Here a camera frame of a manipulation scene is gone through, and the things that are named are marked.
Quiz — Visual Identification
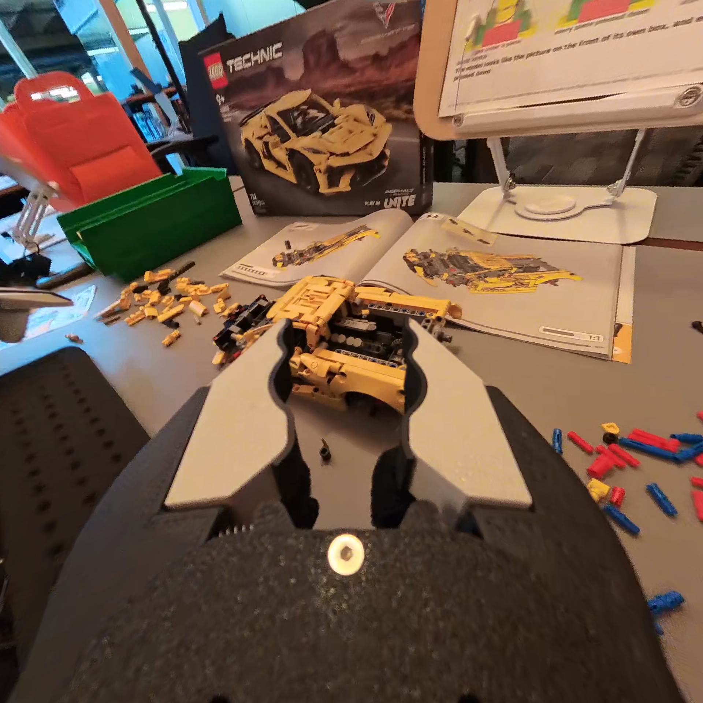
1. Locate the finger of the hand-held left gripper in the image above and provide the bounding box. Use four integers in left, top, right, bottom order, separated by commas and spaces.
0, 290, 75, 310

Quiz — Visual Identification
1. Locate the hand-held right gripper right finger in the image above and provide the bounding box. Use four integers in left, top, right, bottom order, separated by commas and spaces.
371, 319, 533, 531

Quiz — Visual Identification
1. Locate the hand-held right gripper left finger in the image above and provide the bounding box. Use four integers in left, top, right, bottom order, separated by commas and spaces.
165, 319, 320, 531

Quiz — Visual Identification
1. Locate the pile of yellow brick pieces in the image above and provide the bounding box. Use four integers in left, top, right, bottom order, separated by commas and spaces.
93, 267, 239, 348

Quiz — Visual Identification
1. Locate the instruction booklet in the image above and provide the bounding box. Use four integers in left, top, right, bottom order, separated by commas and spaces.
219, 209, 637, 363

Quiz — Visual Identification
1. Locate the yellow brick car model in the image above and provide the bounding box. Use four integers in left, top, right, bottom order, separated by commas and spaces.
211, 275, 463, 415

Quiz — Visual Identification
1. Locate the grey desk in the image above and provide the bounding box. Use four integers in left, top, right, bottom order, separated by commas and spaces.
0, 176, 703, 703

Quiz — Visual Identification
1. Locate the black electronic device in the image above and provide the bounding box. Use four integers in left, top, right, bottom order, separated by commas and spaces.
0, 250, 53, 283

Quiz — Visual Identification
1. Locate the sticker sheet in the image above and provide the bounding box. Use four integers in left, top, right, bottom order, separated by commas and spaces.
0, 284, 97, 347

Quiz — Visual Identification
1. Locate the green storage bin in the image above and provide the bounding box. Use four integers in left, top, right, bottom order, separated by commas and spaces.
56, 167, 242, 282

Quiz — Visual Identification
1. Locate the pile of small coloured pins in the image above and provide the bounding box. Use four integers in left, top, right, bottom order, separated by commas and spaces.
552, 409, 703, 632

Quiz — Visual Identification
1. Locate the red storage bin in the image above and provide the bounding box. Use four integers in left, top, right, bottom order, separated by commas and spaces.
0, 71, 165, 212

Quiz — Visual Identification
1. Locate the black office chair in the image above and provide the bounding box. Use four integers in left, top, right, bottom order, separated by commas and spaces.
147, 134, 220, 175

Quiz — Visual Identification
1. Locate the white document stand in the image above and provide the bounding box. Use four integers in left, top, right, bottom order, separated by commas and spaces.
413, 0, 703, 245

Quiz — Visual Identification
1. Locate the toy car set box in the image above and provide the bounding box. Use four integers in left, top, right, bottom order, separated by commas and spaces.
198, 0, 435, 217

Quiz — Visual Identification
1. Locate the printed instruction sheet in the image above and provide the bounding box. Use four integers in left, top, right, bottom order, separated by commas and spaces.
438, 0, 703, 119

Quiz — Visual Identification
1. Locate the wooden frame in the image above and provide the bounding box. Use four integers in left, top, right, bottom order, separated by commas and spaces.
10, 181, 61, 248

